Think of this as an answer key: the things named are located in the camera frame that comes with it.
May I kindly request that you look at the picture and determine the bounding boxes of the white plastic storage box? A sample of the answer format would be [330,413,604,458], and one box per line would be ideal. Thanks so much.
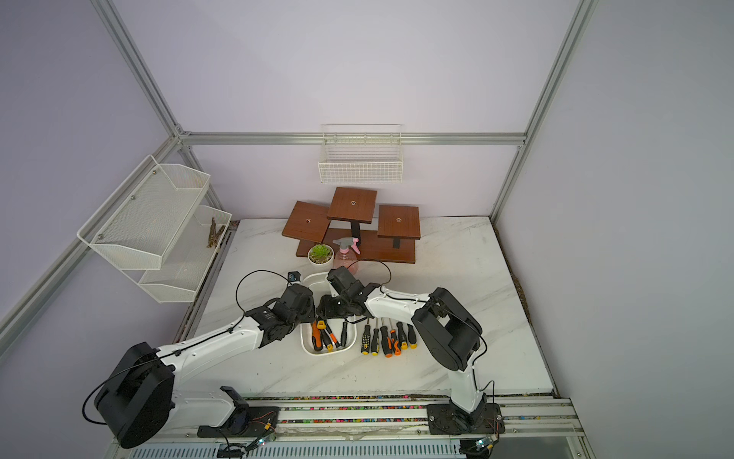
[298,272,365,357]

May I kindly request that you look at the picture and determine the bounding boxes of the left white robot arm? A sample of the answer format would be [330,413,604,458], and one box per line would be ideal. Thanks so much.
[94,284,315,449]

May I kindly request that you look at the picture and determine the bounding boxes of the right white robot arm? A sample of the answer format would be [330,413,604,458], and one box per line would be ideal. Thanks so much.
[326,267,484,414]

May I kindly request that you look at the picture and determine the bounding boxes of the pink spray bottle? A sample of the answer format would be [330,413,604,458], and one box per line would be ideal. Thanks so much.
[333,236,361,275]

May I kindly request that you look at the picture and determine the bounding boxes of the small potted green plant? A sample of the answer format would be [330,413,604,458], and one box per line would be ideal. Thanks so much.
[307,244,335,272]

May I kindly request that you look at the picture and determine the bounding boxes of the brown wooden tiered stand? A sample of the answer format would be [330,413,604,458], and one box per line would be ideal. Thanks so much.
[282,187,422,264]

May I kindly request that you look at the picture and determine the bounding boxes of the brown twigs on shelf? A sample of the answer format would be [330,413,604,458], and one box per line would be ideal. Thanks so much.
[208,217,227,249]

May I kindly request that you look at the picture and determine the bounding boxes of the lower white mesh shelf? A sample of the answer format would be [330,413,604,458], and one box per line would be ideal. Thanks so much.
[126,206,231,303]

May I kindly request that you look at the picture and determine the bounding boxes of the white mesh shelf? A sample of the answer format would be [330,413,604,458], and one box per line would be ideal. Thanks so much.
[126,206,231,303]
[76,156,210,271]

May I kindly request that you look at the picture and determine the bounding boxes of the upper white mesh shelf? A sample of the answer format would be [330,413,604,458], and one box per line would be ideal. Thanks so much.
[76,156,210,271]

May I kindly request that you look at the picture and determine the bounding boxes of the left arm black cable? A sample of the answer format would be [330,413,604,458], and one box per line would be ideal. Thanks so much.
[81,269,294,426]

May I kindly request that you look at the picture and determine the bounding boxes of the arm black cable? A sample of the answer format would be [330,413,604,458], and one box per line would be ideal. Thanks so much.
[357,259,497,414]
[81,269,294,426]

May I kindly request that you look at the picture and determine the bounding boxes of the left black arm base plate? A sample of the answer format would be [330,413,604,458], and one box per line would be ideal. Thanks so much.
[197,386,280,439]

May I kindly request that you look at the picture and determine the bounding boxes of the white wire wall basket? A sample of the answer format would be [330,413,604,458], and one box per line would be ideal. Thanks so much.
[317,124,404,186]

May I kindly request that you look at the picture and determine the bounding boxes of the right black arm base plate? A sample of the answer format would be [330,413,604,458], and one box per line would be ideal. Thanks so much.
[426,402,506,435]

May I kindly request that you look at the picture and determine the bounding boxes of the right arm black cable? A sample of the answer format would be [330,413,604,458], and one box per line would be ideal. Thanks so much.
[357,259,497,414]

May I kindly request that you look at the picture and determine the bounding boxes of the aluminium cage frame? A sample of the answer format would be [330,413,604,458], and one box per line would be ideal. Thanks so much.
[1,1,598,361]

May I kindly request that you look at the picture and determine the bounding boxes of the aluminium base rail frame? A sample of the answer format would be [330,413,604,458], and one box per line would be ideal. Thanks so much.
[105,395,595,458]

